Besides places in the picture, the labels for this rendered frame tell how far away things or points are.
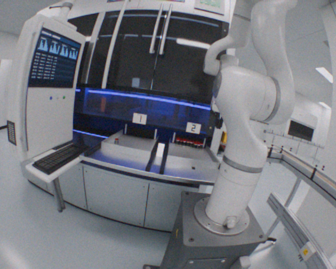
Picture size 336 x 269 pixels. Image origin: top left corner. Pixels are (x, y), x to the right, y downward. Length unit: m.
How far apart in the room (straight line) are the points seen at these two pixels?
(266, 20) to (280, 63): 0.11
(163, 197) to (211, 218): 0.75
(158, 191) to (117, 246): 0.63
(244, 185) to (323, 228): 1.57
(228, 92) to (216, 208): 0.30
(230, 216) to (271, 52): 0.43
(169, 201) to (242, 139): 0.93
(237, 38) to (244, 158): 0.45
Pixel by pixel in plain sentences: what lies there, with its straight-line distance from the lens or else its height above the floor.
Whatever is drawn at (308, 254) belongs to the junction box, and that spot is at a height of 0.51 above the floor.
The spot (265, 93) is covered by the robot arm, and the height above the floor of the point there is 1.23.
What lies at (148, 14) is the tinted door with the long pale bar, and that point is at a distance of 1.16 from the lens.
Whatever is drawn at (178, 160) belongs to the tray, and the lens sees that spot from 0.74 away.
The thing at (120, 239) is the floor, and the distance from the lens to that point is 1.44.
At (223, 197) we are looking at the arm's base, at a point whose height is 0.96.
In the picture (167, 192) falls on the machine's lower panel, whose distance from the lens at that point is 1.14.
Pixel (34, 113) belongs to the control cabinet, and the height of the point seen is 1.03.
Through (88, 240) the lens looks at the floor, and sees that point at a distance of 1.43.
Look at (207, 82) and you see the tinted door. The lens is 0.98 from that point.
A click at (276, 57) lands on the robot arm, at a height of 1.33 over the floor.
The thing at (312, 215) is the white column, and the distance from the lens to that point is 1.93.
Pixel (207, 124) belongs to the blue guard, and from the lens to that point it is 0.97.
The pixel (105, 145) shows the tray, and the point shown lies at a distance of 0.80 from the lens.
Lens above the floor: 1.17
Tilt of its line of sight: 13 degrees down
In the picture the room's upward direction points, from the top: 10 degrees clockwise
